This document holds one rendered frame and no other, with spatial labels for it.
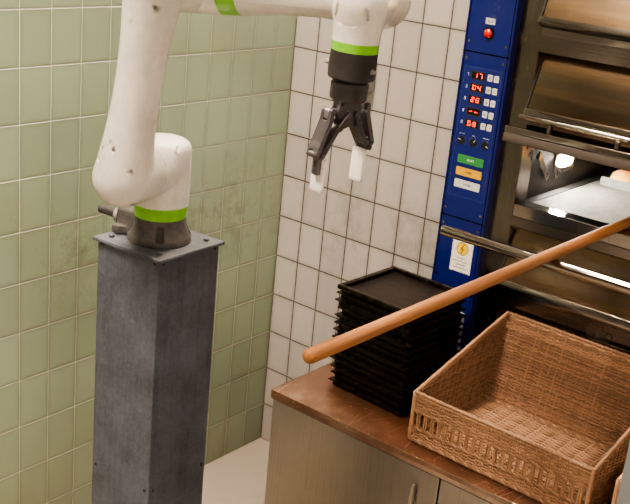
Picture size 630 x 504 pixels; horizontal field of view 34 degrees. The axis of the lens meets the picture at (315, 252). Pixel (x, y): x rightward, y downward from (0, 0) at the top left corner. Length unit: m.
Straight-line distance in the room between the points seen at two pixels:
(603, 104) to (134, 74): 1.39
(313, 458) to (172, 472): 0.63
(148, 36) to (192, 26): 1.09
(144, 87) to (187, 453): 0.96
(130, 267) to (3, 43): 0.72
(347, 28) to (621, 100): 1.19
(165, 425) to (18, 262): 0.71
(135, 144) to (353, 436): 1.20
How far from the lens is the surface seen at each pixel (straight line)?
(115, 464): 2.67
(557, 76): 3.08
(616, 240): 3.05
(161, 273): 2.36
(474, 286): 2.37
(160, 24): 2.14
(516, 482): 2.83
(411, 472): 2.94
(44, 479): 3.36
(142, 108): 2.19
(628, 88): 2.99
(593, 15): 2.99
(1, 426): 3.16
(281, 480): 3.27
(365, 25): 1.98
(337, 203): 3.55
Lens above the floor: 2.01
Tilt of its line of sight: 19 degrees down
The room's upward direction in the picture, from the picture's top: 6 degrees clockwise
